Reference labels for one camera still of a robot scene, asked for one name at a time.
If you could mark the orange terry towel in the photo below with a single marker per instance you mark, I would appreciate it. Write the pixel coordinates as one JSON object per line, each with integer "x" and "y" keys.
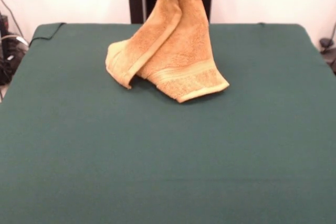
{"x": 183, "y": 56}

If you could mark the black box with red light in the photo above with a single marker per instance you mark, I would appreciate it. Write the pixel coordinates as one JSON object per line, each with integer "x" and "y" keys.
{"x": 4, "y": 22}

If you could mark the dark green table cloth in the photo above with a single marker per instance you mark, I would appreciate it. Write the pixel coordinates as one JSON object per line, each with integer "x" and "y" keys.
{"x": 168, "y": 155}

